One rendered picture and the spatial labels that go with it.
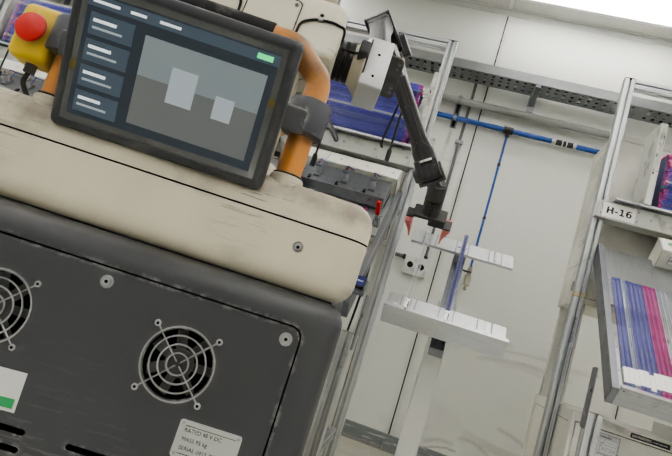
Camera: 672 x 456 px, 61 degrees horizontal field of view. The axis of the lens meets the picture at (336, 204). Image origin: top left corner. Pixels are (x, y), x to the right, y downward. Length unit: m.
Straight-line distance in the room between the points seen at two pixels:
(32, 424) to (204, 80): 0.41
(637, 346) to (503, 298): 1.85
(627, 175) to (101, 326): 2.21
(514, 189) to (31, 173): 3.37
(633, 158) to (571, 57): 1.74
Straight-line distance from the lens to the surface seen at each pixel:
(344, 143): 2.36
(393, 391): 3.70
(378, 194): 2.16
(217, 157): 0.68
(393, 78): 1.24
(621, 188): 2.57
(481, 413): 3.72
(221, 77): 0.66
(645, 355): 1.94
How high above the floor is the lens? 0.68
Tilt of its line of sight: 10 degrees up
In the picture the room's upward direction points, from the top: 18 degrees clockwise
